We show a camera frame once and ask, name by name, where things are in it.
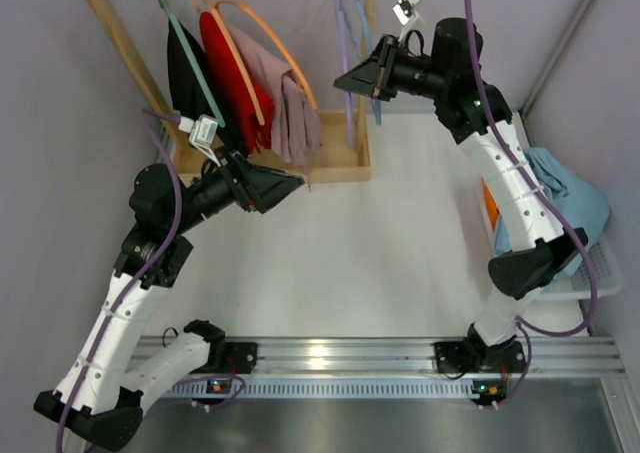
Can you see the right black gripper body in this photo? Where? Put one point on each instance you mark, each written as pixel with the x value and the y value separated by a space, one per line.
pixel 385 66

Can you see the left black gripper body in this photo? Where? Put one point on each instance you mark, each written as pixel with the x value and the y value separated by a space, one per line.
pixel 240 182

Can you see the lilac purple hanger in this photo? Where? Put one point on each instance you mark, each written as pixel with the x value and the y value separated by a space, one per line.
pixel 348 103

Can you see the light blue trousers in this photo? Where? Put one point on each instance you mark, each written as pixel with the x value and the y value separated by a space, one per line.
pixel 581 203

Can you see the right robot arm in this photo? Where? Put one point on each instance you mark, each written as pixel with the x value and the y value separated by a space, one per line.
pixel 481 125

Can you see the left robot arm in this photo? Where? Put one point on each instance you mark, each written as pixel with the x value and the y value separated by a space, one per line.
pixel 101 399

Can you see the mauve pink trousers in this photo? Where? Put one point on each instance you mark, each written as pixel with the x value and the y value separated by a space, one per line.
pixel 296 129

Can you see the orange hanger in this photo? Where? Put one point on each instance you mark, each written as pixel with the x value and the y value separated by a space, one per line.
pixel 301 79

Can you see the red trousers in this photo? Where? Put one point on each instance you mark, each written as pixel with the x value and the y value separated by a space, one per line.
pixel 256 137

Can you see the black trousers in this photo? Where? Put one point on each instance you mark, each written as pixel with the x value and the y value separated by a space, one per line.
pixel 187 95

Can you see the light blue hanger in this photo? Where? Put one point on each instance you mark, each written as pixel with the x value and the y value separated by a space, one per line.
pixel 368 40

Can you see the peach hanger with red garment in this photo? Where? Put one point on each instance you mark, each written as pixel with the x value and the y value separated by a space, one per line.
pixel 220 47

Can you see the mint green hanger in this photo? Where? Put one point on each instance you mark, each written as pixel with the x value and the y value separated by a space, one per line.
pixel 189 53

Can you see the wooden clothes rack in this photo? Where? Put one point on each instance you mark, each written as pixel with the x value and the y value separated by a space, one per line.
pixel 345 156

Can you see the orange garment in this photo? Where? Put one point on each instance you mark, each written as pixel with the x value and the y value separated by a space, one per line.
pixel 491 207

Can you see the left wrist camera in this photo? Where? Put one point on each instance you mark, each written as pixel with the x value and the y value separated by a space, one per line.
pixel 201 134

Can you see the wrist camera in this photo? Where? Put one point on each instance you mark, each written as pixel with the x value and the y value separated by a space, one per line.
pixel 201 134
pixel 407 14

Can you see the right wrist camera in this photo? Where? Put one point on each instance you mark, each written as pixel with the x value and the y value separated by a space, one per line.
pixel 407 14

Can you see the grey slotted cable duct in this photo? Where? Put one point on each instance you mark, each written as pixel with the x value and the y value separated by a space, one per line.
pixel 336 388

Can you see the aluminium mounting rail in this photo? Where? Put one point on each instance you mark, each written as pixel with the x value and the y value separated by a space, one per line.
pixel 573 357

